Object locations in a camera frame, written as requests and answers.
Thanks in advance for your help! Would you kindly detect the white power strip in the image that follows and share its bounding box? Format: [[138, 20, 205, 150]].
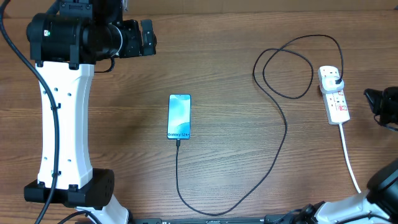
[[318, 65, 350, 125]]

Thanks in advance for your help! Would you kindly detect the blue Galaxy smartphone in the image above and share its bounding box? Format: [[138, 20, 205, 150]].
[[167, 94, 192, 139]]

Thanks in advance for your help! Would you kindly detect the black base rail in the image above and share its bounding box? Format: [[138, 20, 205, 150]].
[[132, 213, 295, 224]]

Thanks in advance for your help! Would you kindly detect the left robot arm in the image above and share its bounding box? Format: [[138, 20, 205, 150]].
[[24, 1, 157, 223]]

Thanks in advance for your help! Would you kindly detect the black USB charging cable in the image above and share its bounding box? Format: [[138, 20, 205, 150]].
[[175, 34, 345, 217]]

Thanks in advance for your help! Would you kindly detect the white charger plug adapter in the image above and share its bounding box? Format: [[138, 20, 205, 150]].
[[320, 77, 345, 94]]

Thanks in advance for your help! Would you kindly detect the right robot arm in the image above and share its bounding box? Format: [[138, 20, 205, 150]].
[[292, 86, 397, 223]]

